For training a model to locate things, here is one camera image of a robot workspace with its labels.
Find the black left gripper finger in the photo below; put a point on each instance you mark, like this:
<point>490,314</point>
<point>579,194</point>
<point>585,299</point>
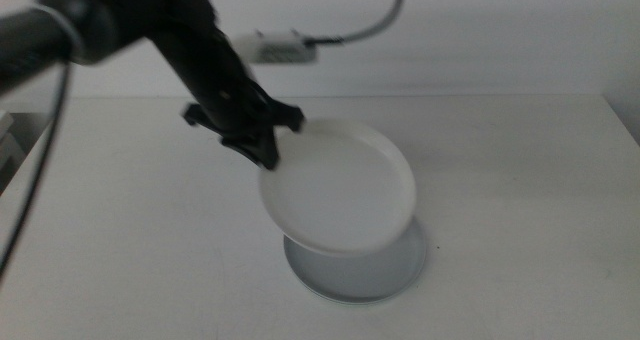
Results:
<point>240,147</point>
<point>269,152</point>

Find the white shallow bowl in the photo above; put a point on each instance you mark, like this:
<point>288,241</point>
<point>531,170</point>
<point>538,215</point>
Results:
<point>340,190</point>

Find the grey shallow bowl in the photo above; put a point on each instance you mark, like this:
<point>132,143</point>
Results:
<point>370,275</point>

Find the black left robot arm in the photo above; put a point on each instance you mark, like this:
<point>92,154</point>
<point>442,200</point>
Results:
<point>100,10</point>

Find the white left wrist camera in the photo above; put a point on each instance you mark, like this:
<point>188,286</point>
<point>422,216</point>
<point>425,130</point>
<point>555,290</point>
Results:
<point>275,47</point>

